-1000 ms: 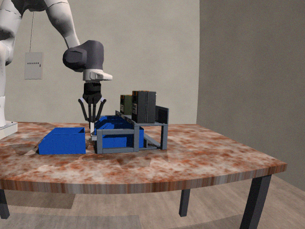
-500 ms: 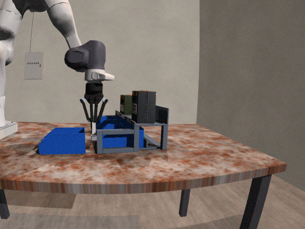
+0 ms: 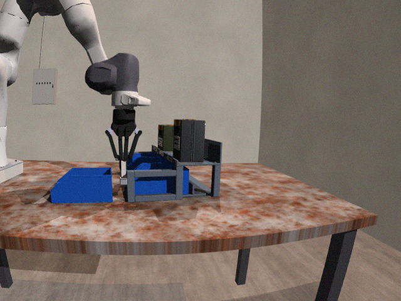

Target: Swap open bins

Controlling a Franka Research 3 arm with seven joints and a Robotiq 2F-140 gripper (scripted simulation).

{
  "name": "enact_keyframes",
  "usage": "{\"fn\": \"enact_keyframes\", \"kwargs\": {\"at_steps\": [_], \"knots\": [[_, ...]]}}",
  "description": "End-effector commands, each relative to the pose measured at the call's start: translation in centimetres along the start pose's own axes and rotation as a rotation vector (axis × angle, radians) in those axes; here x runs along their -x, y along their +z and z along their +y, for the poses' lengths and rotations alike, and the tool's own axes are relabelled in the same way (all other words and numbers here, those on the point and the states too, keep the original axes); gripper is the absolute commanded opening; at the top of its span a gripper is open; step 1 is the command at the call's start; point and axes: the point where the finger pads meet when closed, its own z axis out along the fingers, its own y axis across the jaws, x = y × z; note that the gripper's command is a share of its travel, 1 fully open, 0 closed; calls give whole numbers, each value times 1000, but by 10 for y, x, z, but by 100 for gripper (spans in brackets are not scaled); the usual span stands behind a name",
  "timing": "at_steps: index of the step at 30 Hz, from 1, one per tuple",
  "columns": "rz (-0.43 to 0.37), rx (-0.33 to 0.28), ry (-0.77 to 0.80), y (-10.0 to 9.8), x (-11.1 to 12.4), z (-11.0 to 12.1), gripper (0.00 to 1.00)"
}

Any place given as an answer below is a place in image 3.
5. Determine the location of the blue bin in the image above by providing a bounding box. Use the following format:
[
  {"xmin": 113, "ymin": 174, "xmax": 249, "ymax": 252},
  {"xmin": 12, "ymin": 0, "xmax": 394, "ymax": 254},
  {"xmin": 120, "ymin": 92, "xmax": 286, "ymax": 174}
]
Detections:
[
  {"xmin": 51, "ymin": 167, "xmax": 113, "ymax": 203},
  {"xmin": 135, "ymin": 163, "xmax": 189, "ymax": 194},
  {"xmin": 127, "ymin": 153, "xmax": 163, "ymax": 166},
  {"xmin": 126, "ymin": 157, "xmax": 171, "ymax": 178}
]

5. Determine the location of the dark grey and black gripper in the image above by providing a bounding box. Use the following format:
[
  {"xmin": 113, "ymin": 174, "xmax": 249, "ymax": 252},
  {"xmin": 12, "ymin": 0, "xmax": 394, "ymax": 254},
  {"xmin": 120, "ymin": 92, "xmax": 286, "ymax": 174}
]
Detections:
[{"xmin": 105, "ymin": 109, "xmax": 142, "ymax": 178}]

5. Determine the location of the grey metal shelf frame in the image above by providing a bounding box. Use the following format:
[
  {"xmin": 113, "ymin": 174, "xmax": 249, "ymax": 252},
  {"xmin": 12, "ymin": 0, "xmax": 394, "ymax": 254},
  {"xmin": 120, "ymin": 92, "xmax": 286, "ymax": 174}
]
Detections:
[{"xmin": 120, "ymin": 139, "xmax": 222, "ymax": 203}]

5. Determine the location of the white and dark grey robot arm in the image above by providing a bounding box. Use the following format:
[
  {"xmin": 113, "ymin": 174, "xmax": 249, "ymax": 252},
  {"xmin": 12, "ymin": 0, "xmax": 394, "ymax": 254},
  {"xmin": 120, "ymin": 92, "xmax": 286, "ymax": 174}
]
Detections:
[{"xmin": 0, "ymin": 0, "xmax": 150, "ymax": 167}]

